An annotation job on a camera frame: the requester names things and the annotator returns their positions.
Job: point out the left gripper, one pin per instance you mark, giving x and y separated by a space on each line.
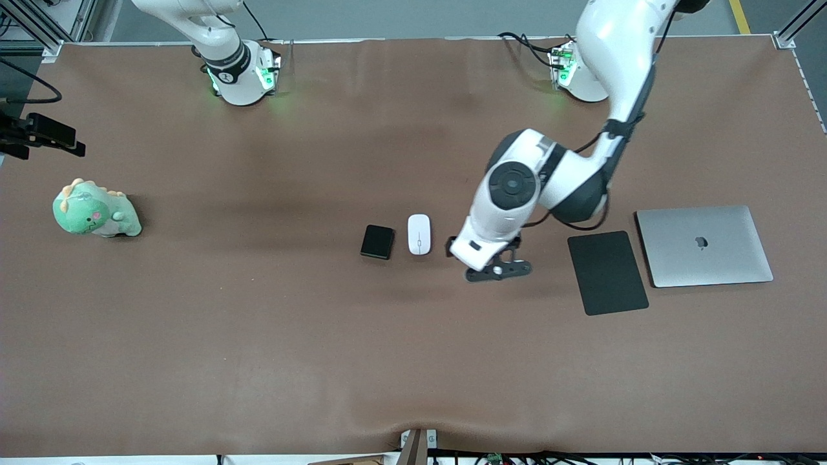
450 246

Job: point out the green dinosaur plush toy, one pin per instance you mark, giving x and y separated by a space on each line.
87 213

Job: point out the brown table cover mat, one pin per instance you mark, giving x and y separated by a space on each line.
413 355

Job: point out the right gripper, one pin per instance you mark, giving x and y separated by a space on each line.
40 130

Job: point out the silver laptop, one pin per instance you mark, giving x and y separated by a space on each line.
704 258

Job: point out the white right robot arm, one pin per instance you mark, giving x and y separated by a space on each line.
236 84

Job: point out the white computer mouse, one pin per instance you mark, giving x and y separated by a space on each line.
419 234

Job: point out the black mouse pad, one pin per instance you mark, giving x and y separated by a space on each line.
607 274

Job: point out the metal mount bracket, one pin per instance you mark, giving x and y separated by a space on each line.
417 452

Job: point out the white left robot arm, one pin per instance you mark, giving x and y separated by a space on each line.
607 39

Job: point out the black phone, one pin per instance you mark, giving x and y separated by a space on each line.
377 241

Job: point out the aluminium frame profile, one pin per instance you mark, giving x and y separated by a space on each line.
795 26
81 16

